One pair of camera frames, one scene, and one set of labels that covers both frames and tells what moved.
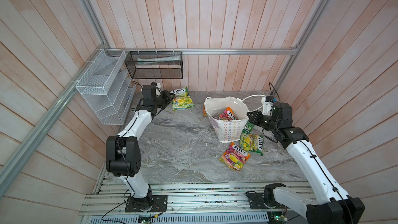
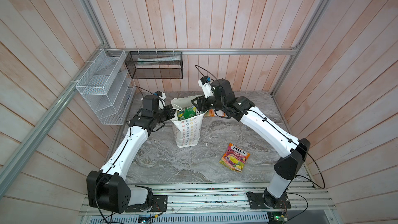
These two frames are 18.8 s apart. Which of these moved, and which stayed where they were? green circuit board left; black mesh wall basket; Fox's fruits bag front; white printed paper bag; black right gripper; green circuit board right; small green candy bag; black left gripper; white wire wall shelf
Moved: white printed paper bag; black left gripper; black right gripper; small green candy bag
Stayed: white wire wall shelf; green circuit board right; green circuit board left; black mesh wall basket; Fox's fruits bag front
